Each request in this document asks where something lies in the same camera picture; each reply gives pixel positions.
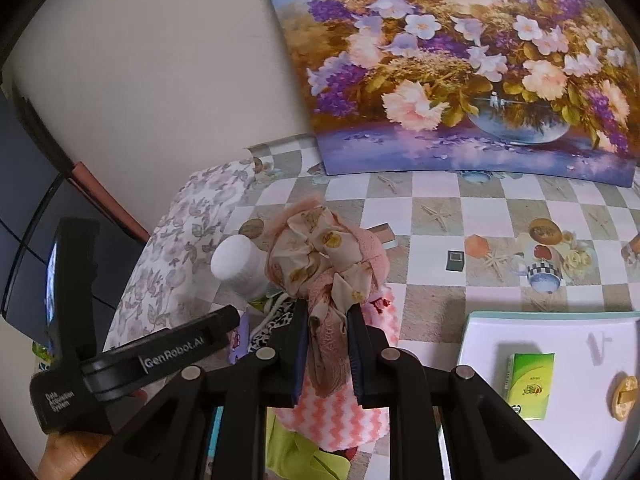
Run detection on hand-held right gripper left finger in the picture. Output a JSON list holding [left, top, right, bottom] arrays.
[[92, 302, 308, 480]]

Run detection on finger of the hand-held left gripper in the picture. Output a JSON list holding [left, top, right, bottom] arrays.
[[80, 304, 242, 403]]

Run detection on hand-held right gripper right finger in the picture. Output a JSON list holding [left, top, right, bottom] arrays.
[[347, 305, 581, 480]]

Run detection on pink fuzzy cloth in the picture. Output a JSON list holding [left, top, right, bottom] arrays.
[[270, 199, 402, 397]]

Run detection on beige floral scrunchie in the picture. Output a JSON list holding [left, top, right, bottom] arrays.
[[265, 206, 383, 311]]

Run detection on white box with teal rim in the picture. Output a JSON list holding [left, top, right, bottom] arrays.
[[456, 310, 640, 480]]

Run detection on purple soft item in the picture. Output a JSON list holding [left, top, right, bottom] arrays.
[[227, 310, 252, 363]]

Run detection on person's left hand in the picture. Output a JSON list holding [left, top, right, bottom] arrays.
[[36, 431, 115, 480]]

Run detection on leopard print scrunchie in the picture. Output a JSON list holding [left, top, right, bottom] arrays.
[[250, 295, 296, 356]]

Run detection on pink zigzag cloth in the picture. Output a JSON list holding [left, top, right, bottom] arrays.
[[272, 390, 391, 452]]

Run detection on grey floral tablecloth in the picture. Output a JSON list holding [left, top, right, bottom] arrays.
[[102, 162, 261, 361]]

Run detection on white plastic bottle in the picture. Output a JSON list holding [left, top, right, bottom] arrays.
[[210, 236, 273, 306]]

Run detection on yellow-green cloth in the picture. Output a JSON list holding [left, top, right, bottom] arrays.
[[265, 410, 361, 480]]

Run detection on checkered printed tablecloth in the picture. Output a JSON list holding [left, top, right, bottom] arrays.
[[102, 132, 640, 480]]

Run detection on green tissue packet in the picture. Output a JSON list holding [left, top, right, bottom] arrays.
[[505, 352, 556, 418]]

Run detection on dark glossy cabinet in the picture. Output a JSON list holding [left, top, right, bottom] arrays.
[[0, 87, 151, 346]]

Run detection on flower painting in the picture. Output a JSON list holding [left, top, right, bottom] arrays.
[[256, 0, 638, 188]]

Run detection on reddish brown wooden frame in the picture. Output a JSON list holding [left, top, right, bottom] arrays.
[[70, 160, 151, 242]]

